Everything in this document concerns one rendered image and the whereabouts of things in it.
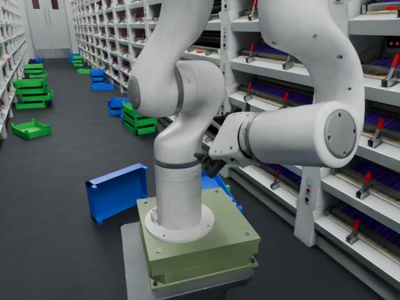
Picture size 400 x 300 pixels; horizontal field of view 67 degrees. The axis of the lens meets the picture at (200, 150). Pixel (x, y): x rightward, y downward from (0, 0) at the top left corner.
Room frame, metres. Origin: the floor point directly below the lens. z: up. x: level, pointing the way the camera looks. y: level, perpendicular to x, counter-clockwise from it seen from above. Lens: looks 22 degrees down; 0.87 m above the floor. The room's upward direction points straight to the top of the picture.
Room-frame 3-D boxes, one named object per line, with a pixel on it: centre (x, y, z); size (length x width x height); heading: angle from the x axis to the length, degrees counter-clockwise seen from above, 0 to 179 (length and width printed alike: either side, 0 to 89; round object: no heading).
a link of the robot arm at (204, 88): (0.72, 0.03, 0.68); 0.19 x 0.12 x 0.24; 124
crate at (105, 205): (1.31, 0.40, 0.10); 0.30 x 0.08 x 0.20; 135
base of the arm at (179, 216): (0.70, 0.06, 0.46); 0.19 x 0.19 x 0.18
